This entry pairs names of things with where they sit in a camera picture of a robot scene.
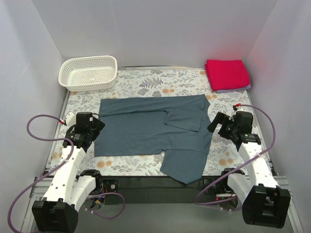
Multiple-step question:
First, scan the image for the aluminium frame rail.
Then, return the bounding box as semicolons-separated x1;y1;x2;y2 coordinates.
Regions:
22;170;302;233

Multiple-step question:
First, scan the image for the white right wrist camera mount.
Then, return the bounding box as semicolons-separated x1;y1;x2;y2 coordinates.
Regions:
229;103;245;121

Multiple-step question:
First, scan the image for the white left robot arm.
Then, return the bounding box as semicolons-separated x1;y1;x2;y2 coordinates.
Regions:
32;112;105;233

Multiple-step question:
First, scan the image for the folded lavender t shirt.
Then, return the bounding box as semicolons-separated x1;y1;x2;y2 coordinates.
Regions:
212;83;251;93

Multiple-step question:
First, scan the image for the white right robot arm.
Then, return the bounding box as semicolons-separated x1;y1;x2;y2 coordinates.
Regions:
207;110;291;229

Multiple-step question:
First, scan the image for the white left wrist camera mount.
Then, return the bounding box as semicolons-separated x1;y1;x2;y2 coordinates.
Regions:
59;112;76;127

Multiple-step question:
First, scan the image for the folded red t shirt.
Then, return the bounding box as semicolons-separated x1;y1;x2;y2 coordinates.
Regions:
205;59;251;90

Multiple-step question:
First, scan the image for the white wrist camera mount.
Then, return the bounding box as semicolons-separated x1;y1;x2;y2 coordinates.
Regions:
229;103;245;121
59;112;76;127

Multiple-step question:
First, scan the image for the floral patterned table mat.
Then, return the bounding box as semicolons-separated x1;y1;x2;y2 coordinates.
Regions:
46;69;252;176

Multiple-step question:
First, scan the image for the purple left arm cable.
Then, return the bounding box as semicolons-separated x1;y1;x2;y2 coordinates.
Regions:
7;115;126;233

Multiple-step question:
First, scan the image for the dark teal t shirt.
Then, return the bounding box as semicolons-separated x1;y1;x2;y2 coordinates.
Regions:
94;94;212;184

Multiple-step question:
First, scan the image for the white perforated plastic basket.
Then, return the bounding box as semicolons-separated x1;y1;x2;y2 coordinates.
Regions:
58;55;118;92

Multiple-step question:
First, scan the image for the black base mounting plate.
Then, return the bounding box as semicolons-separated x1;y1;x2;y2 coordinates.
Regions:
89;176;219;205

